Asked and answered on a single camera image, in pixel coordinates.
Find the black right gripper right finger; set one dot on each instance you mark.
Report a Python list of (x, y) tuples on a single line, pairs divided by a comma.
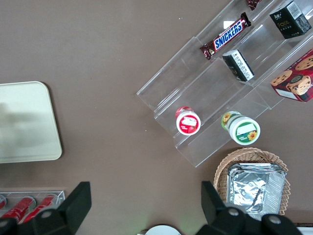
[(227, 220)]

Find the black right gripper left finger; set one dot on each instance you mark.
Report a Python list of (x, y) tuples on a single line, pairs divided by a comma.
[(61, 220)]

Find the light wicker basket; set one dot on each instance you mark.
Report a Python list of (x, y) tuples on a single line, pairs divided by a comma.
[(221, 171)]

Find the beige plastic tray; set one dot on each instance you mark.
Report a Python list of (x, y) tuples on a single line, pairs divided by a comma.
[(27, 122)]

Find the clear acrylic bottle rack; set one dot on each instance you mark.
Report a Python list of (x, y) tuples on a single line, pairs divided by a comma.
[(60, 195)]

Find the stack of foil trays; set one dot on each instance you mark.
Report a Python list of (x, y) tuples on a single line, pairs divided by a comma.
[(254, 188)]

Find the green lidded white cup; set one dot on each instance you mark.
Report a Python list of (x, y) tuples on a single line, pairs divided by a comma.
[(244, 129)]

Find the red lidded white cup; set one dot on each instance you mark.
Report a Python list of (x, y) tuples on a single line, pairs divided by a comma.
[(188, 123)]

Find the clear acrylic stepped display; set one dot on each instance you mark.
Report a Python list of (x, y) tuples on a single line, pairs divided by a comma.
[(200, 93)]

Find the small black carton box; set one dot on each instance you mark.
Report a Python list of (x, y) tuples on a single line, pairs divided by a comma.
[(238, 65), (291, 20)]

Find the red chocolate cookie box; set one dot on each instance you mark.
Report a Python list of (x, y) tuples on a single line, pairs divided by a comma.
[(293, 78)]

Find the brown Snickers bar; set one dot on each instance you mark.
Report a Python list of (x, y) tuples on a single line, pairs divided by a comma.
[(227, 35), (253, 3)]

